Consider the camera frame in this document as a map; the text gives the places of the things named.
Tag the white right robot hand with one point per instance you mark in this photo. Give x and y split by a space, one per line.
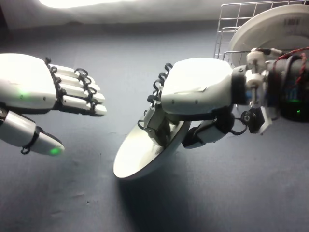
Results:
195 84

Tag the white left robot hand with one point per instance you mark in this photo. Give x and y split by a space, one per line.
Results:
24 82

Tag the white plate with printed underside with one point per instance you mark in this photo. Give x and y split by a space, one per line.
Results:
265 29

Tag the white backdrop sheet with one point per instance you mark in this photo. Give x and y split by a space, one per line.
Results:
144 12

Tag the grey table cloth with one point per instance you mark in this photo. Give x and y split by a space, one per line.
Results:
72 193

